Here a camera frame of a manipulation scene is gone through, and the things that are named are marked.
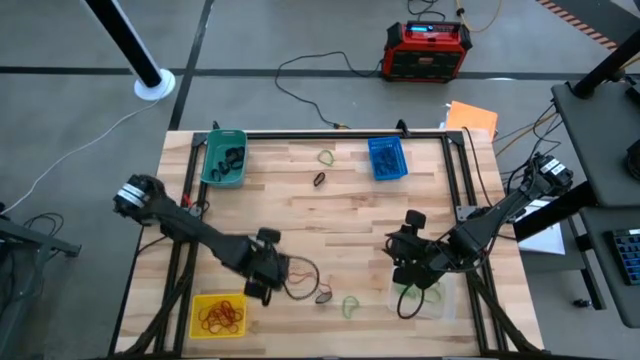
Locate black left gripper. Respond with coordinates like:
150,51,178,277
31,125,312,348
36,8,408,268
232,227,292,307

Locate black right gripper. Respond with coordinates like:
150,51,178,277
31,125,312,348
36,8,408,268
385,209,451,290

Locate red rubber band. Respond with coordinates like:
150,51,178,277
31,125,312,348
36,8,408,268
209,298,246,324
288,271,334,296
202,309,245,335
198,302,226,335

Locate clear plastic container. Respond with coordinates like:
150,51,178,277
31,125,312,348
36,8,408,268
387,264,457,321

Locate yellow plastic basket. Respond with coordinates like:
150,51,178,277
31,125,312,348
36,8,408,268
188,293,248,340

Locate blue plastic basket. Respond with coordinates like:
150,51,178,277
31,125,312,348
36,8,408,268
367,135,409,182

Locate teal plastic basket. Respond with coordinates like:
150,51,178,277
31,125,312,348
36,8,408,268
200,128,250,190

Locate orange paper sheet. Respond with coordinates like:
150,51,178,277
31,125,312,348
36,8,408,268
444,100,500,142

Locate white paper sheet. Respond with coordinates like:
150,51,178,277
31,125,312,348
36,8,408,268
517,197,567,257

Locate black slanted beam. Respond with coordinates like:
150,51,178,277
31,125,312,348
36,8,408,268
513,182,596,242

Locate red black power station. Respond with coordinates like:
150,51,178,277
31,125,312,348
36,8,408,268
381,20,474,84

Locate grey keyboard desk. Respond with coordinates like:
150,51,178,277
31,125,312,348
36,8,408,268
579,207,640,329

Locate white round pole base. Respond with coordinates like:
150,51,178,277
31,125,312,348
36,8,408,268
133,68,177,102

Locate black keyboard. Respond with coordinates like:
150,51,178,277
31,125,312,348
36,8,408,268
609,228,640,286

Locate grey metal stand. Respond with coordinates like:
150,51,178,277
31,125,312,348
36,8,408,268
0,202,82,360

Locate black round desk object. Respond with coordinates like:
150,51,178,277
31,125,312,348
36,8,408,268
624,152,640,182

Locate black floor pole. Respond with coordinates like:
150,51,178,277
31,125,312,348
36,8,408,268
82,0,165,89

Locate black desk pole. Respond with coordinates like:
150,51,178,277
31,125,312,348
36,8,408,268
572,29,640,99

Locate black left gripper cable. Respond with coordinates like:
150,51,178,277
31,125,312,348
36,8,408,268
282,254,322,302

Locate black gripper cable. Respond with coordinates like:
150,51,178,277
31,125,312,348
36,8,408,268
282,254,322,302
396,283,427,321

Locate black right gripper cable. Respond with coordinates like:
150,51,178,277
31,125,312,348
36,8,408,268
396,283,427,321

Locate black table cable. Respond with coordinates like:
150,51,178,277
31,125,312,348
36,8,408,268
462,127,494,206

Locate black floor cable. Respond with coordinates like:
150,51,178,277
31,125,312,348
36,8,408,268
407,0,447,22
492,102,564,176
22,212,66,239

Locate black power cable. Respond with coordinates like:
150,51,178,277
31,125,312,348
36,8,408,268
274,51,386,130

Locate yellow cable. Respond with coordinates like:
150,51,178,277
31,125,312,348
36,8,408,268
455,0,503,34

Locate white floor cable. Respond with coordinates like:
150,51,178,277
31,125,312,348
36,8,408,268
0,97,161,216

